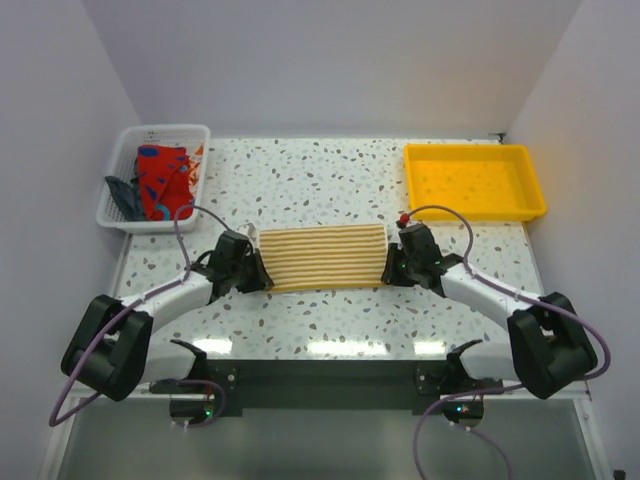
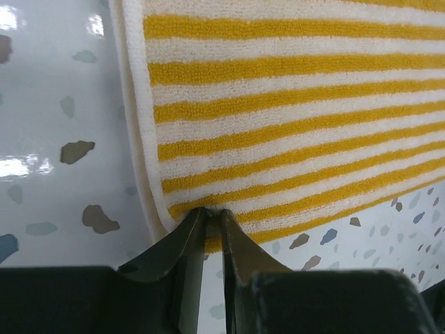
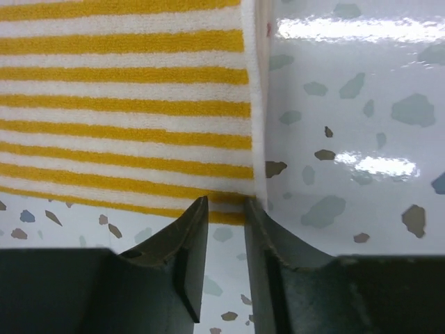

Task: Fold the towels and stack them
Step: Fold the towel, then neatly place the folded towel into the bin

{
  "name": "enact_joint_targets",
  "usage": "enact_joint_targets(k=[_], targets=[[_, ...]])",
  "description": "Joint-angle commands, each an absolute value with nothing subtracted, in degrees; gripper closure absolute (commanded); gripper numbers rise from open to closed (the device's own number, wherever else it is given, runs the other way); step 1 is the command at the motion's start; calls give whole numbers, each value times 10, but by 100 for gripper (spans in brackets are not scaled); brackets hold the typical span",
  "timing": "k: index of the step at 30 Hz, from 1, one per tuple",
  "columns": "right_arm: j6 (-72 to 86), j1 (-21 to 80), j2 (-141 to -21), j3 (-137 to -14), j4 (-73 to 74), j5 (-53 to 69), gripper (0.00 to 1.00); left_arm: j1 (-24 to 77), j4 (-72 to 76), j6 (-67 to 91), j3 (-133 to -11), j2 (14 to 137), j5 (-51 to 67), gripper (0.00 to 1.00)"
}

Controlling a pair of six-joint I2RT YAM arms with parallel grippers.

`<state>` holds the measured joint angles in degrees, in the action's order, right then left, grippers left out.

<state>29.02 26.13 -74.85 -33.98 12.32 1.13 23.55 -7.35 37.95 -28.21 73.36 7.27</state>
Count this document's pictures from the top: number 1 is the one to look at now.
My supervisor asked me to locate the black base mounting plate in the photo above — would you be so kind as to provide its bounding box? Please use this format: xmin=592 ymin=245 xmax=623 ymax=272
xmin=149 ymin=339 xmax=504 ymax=419

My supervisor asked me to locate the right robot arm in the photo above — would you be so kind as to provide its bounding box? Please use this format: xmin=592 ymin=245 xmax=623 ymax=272
xmin=382 ymin=219 xmax=598 ymax=399

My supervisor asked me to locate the orange white patterned cloth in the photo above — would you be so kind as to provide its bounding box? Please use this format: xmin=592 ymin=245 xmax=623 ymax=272
xmin=187 ymin=143 xmax=204 ymax=196

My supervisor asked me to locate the yellow striped Doraemon towel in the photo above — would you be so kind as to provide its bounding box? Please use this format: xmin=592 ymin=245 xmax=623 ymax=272
xmin=258 ymin=224 xmax=388 ymax=293

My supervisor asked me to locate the yellow plastic tray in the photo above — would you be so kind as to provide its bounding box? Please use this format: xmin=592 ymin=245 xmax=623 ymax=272
xmin=404 ymin=144 xmax=547 ymax=222

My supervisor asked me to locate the red patterned towel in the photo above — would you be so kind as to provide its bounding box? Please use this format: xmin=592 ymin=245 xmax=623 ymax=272
xmin=136 ymin=144 xmax=194 ymax=221

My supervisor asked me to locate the dark grey towel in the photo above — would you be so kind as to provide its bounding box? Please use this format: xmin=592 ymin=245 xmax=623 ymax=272
xmin=105 ymin=176 xmax=147 ymax=222

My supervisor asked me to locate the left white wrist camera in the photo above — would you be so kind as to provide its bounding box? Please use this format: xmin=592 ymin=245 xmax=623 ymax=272
xmin=237 ymin=223 xmax=259 ymax=251

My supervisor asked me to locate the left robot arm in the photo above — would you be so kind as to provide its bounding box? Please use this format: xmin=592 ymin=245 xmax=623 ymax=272
xmin=61 ymin=231 xmax=273 ymax=401

